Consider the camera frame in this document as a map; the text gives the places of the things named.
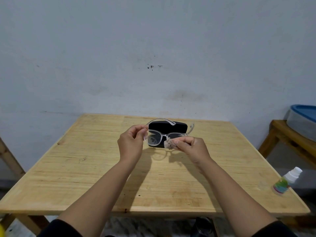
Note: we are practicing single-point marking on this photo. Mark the person's left hand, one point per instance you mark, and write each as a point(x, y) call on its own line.
point(129, 145)

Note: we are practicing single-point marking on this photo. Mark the person's right hand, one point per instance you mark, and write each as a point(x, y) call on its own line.
point(195, 150)

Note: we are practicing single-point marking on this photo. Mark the clear-framed glasses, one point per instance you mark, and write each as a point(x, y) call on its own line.
point(154, 140)

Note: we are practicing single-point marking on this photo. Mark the beige cleaning cloth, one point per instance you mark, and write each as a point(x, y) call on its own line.
point(169, 144)

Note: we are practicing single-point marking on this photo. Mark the black glasses case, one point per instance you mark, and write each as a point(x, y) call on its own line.
point(168, 127)

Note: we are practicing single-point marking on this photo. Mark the small white spray bottle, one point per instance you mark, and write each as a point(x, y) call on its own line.
point(292, 175)

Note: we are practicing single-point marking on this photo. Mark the person's left forearm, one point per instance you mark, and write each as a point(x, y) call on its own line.
point(103, 197)

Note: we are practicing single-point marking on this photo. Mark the person's right forearm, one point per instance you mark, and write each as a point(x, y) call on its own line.
point(234, 197)

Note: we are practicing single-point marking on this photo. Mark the person's black left sleeve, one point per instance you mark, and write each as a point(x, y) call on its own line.
point(59, 229)

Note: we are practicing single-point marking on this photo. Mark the person's black sleeve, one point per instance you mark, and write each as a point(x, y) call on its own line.
point(59, 229)
point(274, 230)

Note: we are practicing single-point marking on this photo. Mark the person's black right sleeve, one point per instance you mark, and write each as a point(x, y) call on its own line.
point(274, 230)

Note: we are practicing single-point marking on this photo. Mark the black tumbler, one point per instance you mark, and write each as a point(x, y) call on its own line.
point(203, 227)

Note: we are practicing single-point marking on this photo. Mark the brown wooden side table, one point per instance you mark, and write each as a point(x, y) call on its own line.
point(296, 143)

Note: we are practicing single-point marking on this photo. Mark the grey basin with blue lid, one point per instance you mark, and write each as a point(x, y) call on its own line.
point(303, 120)

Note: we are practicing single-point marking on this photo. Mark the light wooden side table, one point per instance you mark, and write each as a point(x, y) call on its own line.
point(10, 157)

